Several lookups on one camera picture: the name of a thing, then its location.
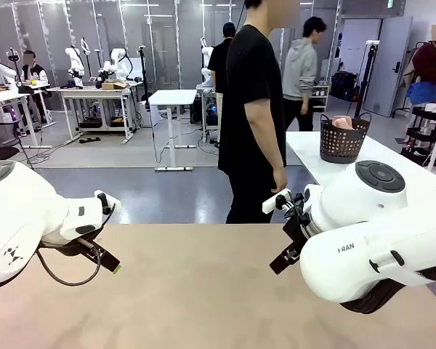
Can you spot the black stand with white head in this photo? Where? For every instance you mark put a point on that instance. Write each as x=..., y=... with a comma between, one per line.
x=367, y=72

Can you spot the person in black t-shirt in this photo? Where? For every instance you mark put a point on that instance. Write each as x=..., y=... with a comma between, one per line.
x=250, y=72

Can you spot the black floor power strip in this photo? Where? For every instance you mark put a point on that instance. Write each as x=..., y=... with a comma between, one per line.
x=89, y=140

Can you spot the black computer tower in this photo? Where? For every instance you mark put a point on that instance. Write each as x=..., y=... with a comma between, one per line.
x=198, y=111

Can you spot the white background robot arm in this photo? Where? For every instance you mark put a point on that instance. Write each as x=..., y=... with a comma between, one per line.
x=206, y=54
x=0, y=69
x=74, y=62
x=121, y=67

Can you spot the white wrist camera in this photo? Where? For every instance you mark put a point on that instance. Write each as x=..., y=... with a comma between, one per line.
x=109, y=201
x=274, y=201

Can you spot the black camera tripod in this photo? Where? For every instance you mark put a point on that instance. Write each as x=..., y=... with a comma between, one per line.
x=142, y=72

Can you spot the person's right forearm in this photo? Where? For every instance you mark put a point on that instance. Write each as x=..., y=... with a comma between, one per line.
x=269, y=152

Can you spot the pink towel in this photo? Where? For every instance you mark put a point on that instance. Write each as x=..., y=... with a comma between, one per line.
x=343, y=123

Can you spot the man in grey hoodie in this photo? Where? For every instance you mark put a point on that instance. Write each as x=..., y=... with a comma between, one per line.
x=299, y=69

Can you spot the person's right hand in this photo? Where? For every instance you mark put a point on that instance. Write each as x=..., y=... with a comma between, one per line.
x=279, y=180

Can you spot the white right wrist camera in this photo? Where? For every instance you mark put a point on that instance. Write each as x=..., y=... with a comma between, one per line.
x=274, y=201

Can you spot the black bags pile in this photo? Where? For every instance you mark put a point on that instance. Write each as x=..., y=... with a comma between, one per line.
x=343, y=85

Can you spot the man with beige trousers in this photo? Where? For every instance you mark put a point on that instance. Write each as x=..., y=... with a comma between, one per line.
x=219, y=62

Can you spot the small white standing desk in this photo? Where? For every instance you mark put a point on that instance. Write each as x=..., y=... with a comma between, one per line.
x=172, y=96

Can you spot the white desk with seated person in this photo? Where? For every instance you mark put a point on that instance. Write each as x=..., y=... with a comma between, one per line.
x=3, y=97

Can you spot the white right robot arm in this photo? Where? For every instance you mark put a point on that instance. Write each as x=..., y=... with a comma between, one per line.
x=367, y=236

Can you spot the white shoe rack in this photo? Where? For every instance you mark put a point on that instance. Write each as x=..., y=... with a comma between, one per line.
x=321, y=94

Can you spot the white desk with robots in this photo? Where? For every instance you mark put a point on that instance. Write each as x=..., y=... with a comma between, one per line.
x=94, y=92

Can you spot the seated person in black vest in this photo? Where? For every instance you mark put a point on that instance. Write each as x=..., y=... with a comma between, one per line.
x=34, y=72

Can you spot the large white side table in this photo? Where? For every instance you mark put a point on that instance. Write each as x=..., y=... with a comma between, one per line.
x=305, y=152

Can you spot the dark red hanging jacket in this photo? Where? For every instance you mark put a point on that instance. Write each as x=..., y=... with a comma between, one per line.
x=427, y=62

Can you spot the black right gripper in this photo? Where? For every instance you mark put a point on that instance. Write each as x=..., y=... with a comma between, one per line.
x=297, y=232

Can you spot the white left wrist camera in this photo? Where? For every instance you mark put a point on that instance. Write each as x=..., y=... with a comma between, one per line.
x=109, y=201

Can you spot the dark perforated plastic basket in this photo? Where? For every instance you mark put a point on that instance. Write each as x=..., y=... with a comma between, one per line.
x=343, y=145

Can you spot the brown cardboard box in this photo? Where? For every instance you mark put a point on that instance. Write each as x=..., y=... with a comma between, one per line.
x=114, y=86

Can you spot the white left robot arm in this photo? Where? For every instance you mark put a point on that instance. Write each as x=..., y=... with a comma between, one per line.
x=22, y=218

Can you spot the grey door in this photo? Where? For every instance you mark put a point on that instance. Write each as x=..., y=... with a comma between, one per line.
x=388, y=54

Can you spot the blue hanging bag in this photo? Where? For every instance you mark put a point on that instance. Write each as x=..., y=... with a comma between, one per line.
x=423, y=92

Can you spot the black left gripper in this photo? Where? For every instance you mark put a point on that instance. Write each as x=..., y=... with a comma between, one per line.
x=67, y=249

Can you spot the black trolley cart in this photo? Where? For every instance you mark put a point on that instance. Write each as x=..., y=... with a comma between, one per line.
x=421, y=136

